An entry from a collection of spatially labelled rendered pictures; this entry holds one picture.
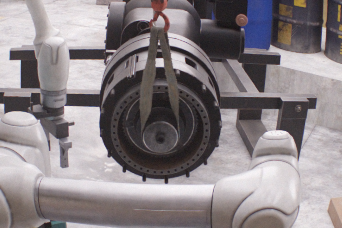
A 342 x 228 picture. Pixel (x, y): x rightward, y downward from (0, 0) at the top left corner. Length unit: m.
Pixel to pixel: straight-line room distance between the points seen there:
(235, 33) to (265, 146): 2.86
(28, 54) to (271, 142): 3.52
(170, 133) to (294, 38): 3.23
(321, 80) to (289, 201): 4.09
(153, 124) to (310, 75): 2.75
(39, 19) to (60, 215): 0.90
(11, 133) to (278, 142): 0.61
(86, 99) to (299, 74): 2.09
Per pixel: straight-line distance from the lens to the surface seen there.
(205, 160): 2.85
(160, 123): 2.68
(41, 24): 2.06
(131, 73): 2.72
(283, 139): 1.33
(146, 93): 2.66
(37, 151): 1.49
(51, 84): 1.94
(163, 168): 2.84
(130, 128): 2.85
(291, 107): 3.93
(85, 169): 4.29
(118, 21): 4.03
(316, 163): 4.64
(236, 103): 3.91
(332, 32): 5.74
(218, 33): 4.13
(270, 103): 3.96
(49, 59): 1.92
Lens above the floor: 1.92
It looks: 19 degrees down
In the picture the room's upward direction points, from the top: 4 degrees clockwise
